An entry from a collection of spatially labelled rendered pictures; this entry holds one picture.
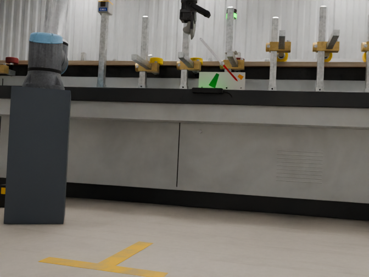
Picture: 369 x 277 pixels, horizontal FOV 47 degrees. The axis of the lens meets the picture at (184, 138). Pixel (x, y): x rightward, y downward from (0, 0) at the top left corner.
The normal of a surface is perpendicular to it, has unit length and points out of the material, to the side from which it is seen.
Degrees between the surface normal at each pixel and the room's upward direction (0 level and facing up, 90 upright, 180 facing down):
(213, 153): 90
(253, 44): 90
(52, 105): 90
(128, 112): 90
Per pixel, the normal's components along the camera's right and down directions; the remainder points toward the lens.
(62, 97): 0.25, 0.00
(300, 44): -0.27, -0.04
